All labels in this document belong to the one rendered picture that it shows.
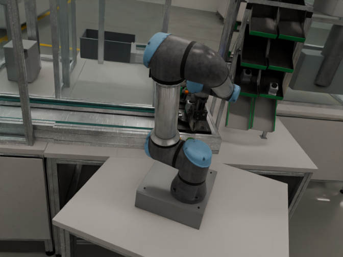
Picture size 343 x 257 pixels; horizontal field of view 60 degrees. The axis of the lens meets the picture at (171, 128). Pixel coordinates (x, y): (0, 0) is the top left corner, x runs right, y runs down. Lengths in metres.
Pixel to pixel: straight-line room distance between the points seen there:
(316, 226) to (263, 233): 1.57
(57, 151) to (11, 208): 0.50
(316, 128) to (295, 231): 0.87
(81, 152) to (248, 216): 0.86
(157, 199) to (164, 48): 0.62
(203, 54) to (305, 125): 1.90
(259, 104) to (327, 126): 1.06
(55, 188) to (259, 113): 1.23
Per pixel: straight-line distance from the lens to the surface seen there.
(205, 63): 0.85
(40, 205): 1.89
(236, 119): 1.74
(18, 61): 1.45
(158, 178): 1.30
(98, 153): 1.57
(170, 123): 1.05
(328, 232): 2.91
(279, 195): 1.58
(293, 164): 1.84
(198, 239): 1.24
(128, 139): 1.58
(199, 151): 1.11
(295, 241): 2.67
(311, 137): 2.77
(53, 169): 1.67
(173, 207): 1.22
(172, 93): 0.97
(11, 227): 2.07
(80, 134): 1.59
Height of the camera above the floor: 1.80
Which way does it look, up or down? 31 degrees down
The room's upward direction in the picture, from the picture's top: 10 degrees clockwise
